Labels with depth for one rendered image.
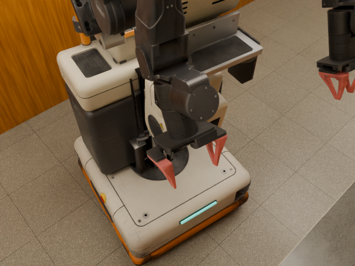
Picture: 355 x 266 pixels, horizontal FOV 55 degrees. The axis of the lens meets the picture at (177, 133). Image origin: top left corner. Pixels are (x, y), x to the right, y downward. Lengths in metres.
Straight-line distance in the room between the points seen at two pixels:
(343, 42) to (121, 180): 1.05
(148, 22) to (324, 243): 0.50
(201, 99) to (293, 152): 1.58
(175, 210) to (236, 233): 0.40
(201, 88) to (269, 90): 1.90
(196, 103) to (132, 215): 0.98
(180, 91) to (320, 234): 0.38
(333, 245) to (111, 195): 1.00
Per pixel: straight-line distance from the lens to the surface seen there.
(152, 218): 1.42
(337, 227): 0.74
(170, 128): 0.60
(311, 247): 0.70
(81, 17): 0.75
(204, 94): 0.51
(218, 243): 1.69
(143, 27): 0.52
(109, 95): 1.21
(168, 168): 0.60
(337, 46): 0.84
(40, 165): 2.05
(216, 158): 0.67
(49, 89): 2.26
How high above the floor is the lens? 1.55
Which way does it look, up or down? 49 degrees down
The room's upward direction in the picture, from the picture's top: straight up
